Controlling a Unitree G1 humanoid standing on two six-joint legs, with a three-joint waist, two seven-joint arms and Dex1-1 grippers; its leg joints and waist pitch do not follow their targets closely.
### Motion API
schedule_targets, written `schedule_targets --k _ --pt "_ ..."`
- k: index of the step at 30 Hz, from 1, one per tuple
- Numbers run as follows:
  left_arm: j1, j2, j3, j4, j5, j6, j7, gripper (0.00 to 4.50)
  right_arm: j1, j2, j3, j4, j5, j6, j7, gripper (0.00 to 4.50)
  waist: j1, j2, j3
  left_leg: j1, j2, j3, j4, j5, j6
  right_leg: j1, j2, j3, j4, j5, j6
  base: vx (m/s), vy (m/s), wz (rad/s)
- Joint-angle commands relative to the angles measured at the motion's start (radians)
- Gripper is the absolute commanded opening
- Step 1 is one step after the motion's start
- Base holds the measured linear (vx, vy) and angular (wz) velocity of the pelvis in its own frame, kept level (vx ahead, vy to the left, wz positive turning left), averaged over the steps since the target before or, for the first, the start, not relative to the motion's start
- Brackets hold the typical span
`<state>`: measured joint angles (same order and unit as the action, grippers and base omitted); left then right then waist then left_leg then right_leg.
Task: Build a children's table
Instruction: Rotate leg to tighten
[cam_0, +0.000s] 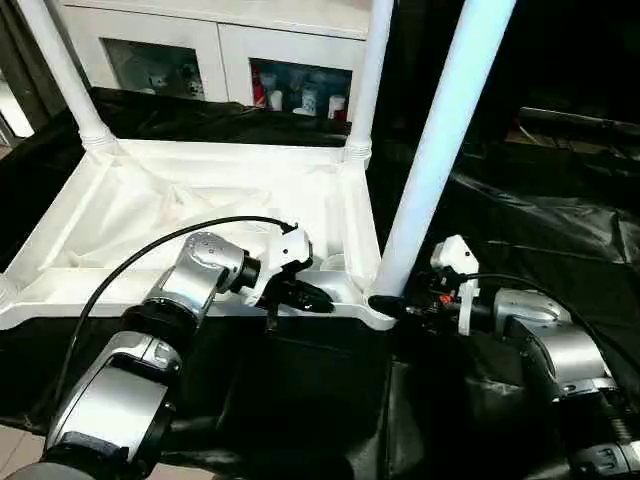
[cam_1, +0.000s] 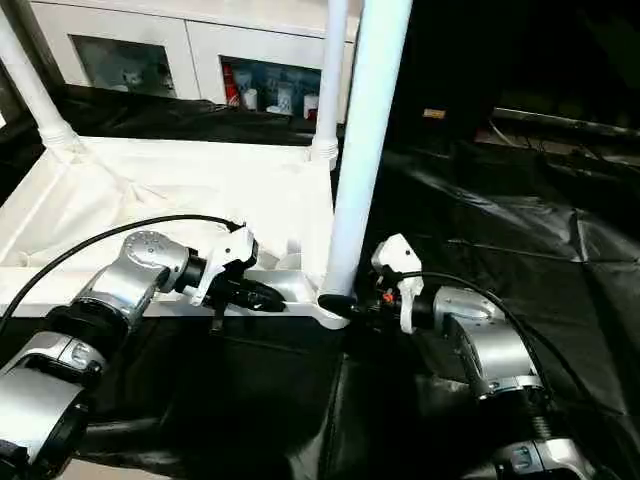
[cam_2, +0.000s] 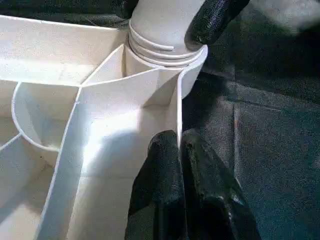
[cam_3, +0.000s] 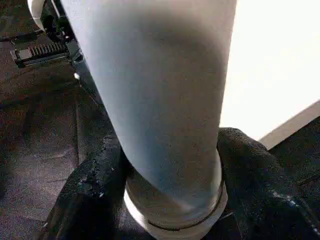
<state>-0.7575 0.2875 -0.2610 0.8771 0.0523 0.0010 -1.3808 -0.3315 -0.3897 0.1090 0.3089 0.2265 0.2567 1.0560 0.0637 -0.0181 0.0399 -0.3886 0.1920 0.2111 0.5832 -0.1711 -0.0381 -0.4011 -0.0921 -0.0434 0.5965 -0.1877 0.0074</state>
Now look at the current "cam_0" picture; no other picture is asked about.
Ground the white plastic table top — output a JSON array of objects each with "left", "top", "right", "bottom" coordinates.
[{"left": 0, "top": 137, "right": 401, "bottom": 334}]

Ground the grey curtain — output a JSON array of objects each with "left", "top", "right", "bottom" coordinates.
[{"left": 0, "top": 0, "right": 76, "bottom": 131}]

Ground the black right camera cable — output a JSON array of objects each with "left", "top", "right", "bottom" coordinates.
[{"left": 452, "top": 272, "right": 631, "bottom": 361}]

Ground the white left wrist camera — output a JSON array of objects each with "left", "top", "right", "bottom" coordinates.
[{"left": 242, "top": 224, "right": 315, "bottom": 309}]

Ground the dark metal pole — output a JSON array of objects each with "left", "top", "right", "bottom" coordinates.
[{"left": 519, "top": 107, "right": 640, "bottom": 134}]

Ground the black mat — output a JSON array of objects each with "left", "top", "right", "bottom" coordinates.
[{"left": 0, "top": 87, "right": 640, "bottom": 480}]

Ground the white glass-door cabinet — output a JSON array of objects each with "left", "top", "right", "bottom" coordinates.
[{"left": 59, "top": 0, "right": 381, "bottom": 121}]

